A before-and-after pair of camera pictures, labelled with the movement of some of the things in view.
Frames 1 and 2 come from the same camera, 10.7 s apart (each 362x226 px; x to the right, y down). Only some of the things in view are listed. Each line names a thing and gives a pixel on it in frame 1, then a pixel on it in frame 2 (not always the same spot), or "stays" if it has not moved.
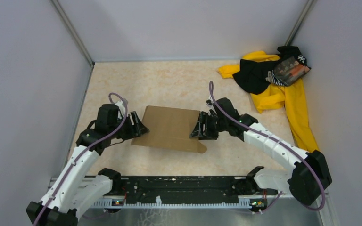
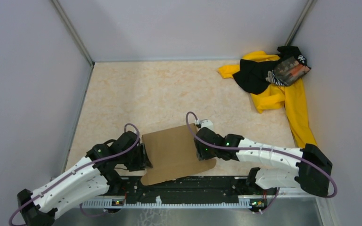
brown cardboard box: [170, 128] -> [173, 155]
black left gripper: [137, 129] -> [143, 161]
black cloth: [252, 73] stays
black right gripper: [206, 134] -> [201, 153]
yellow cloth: [293, 99] stays
